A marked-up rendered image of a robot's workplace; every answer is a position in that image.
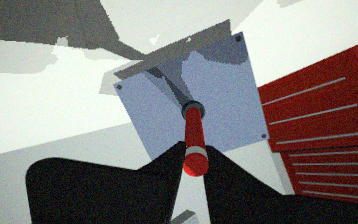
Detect blue-grey square panel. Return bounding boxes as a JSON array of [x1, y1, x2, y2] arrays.
[[113, 31, 269, 161]]

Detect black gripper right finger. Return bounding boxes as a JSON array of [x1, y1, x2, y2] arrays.
[[203, 145, 358, 224]]

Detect red peg with white band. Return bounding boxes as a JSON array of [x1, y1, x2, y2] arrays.
[[183, 107, 209, 177]]

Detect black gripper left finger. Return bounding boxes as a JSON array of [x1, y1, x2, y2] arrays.
[[25, 141, 186, 224]]

